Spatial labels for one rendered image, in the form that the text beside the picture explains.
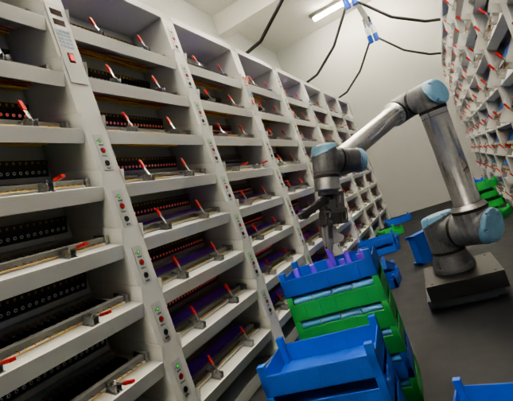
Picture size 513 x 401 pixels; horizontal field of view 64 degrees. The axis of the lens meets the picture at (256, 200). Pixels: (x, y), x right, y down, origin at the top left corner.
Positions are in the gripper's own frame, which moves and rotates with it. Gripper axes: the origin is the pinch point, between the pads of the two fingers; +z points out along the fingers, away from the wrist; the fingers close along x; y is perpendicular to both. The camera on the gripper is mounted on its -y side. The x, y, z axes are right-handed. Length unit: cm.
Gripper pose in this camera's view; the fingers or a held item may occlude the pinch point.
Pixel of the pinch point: (328, 248)
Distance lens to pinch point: 144.7
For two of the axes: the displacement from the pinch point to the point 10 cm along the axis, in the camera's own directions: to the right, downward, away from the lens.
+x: -1.7, 1.0, 9.8
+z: 0.9, 9.9, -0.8
